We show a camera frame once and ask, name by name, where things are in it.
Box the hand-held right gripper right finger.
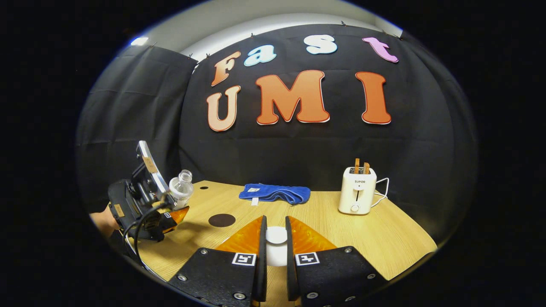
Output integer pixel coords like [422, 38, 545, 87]
[285, 215, 389, 307]

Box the white toaster cable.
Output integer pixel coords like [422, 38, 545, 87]
[371, 178, 389, 208]

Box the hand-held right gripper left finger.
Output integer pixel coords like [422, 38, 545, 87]
[168, 215, 268, 307]

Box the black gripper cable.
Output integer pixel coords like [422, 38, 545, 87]
[123, 203, 171, 256]

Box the white toaster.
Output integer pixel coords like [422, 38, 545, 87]
[338, 166, 378, 215]

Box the white teacup lid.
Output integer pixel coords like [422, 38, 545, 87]
[265, 226, 289, 267]

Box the clear water bottle green label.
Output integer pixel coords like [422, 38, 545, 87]
[169, 169, 195, 209]

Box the blue towel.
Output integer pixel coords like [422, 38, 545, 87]
[239, 183, 311, 206]

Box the black backdrop cloth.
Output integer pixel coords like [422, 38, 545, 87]
[76, 23, 478, 243]

